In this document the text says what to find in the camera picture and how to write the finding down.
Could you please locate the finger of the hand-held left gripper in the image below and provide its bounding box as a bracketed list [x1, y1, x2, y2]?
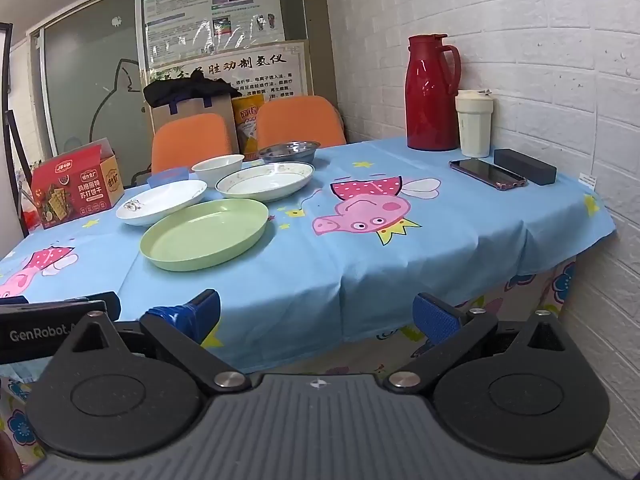
[88, 291, 121, 322]

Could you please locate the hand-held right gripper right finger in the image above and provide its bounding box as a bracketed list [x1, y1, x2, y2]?
[385, 291, 571, 394]

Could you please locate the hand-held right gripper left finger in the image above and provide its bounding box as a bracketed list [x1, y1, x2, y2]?
[71, 289, 252, 395]

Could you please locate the green plastic plate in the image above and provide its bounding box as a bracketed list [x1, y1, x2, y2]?
[140, 198, 271, 272]

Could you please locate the white plate with small print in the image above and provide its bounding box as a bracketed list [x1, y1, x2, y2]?
[116, 180, 208, 227]

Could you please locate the white floral deep plate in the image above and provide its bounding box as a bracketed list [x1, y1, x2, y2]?
[215, 161, 316, 203]

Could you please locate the stainless steel bowl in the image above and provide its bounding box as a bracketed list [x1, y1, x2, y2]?
[257, 141, 322, 165]

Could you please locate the red biscuit box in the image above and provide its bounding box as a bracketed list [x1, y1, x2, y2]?
[31, 137, 125, 230]

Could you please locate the blue plastic bowl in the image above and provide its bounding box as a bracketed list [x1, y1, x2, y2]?
[146, 166, 191, 190]

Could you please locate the white ceramic bowl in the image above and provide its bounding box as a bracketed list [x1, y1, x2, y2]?
[191, 154, 246, 188]

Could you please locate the smartphone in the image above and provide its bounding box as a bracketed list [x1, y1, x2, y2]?
[448, 158, 528, 192]

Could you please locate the orange chair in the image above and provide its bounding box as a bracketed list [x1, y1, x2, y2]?
[255, 96, 347, 152]
[151, 113, 240, 175]

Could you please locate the black rectangular case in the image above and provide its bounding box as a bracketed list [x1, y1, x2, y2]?
[493, 148, 557, 187]

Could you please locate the black stand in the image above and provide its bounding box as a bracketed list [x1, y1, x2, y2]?
[0, 22, 31, 238]

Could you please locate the white tumbler cup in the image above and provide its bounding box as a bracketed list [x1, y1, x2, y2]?
[455, 90, 496, 158]

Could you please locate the yellow snack bag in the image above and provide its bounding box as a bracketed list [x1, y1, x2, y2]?
[231, 94, 266, 156]

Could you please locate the red thermos jug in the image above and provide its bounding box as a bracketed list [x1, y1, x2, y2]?
[405, 34, 462, 152]

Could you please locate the black cloth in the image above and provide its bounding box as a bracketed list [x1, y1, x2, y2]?
[143, 77, 238, 108]

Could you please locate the frosted glass partition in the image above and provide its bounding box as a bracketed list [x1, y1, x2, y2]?
[42, 0, 151, 186]

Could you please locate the cardboard box with blue handles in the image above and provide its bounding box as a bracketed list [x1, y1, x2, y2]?
[150, 91, 241, 151]

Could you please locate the framed wall sign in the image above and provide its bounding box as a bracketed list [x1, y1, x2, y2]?
[147, 40, 313, 106]

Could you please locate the glossy wall poster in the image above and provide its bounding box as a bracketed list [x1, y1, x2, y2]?
[141, 0, 278, 66]

